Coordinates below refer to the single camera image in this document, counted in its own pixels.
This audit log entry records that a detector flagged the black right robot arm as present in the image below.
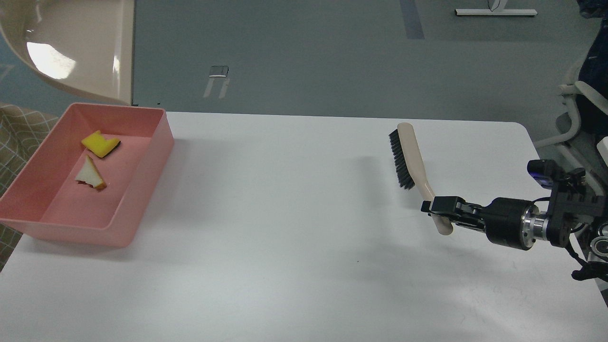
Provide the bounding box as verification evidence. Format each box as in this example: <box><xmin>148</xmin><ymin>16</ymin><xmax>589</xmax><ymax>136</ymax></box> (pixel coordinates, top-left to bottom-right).
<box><xmin>421</xmin><ymin>159</ymin><xmax>607</xmax><ymax>281</ymax></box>

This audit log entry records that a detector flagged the white table leg base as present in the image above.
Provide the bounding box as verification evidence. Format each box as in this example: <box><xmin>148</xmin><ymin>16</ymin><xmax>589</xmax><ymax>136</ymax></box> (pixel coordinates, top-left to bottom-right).
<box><xmin>454</xmin><ymin>0</ymin><xmax>538</xmax><ymax>17</ymax></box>

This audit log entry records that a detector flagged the silver floor plate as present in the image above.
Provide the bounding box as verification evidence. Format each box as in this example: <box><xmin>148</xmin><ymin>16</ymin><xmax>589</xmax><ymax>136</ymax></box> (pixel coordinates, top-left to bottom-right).
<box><xmin>208</xmin><ymin>65</ymin><xmax>229</xmax><ymax>78</ymax></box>

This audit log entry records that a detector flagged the pink plastic bin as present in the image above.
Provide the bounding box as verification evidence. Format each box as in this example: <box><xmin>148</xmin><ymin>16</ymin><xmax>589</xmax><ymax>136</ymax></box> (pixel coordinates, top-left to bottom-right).
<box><xmin>0</xmin><ymin>103</ymin><xmax>174</xmax><ymax>247</ymax></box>

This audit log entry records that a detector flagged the beige checkered cloth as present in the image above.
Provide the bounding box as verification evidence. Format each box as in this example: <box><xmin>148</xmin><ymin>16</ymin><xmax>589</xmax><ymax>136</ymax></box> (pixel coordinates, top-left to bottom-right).
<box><xmin>0</xmin><ymin>102</ymin><xmax>60</xmax><ymax>272</ymax></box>

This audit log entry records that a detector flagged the yellow green sponge piece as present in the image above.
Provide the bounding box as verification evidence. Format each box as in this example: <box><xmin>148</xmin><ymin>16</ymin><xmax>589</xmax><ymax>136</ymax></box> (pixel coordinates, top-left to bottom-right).
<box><xmin>81</xmin><ymin>130</ymin><xmax>121</xmax><ymax>159</ymax></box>

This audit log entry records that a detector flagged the white bread slice piece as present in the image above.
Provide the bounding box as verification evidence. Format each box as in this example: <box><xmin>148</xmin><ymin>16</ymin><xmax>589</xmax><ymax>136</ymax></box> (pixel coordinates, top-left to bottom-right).
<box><xmin>74</xmin><ymin>155</ymin><xmax>107</xmax><ymax>190</ymax></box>

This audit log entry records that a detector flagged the beige brush with black bristles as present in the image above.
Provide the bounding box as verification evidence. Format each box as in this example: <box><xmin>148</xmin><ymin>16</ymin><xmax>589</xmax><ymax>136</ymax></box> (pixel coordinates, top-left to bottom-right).
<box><xmin>388</xmin><ymin>122</ymin><xmax>454</xmax><ymax>236</ymax></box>

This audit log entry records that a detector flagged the beige plastic dustpan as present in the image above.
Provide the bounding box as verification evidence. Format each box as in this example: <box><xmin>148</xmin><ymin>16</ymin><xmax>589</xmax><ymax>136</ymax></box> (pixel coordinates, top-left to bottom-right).
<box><xmin>0</xmin><ymin>0</ymin><xmax>135</xmax><ymax>105</ymax></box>

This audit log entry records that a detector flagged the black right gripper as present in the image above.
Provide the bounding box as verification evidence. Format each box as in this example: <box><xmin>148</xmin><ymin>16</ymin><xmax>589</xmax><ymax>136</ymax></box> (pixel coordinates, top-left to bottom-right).
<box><xmin>420</xmin><ymin>196</ymin><xmax>547</xmax><ymax>251</ymax></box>

